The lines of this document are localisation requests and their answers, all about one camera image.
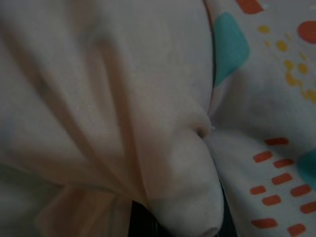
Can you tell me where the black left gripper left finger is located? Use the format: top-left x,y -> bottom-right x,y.
130,200 -> 161,237

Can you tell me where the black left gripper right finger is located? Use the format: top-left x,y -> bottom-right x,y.
218,182 -> 237,237

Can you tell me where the pink patterned pillow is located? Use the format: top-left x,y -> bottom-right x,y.
0,0 -> 316,237

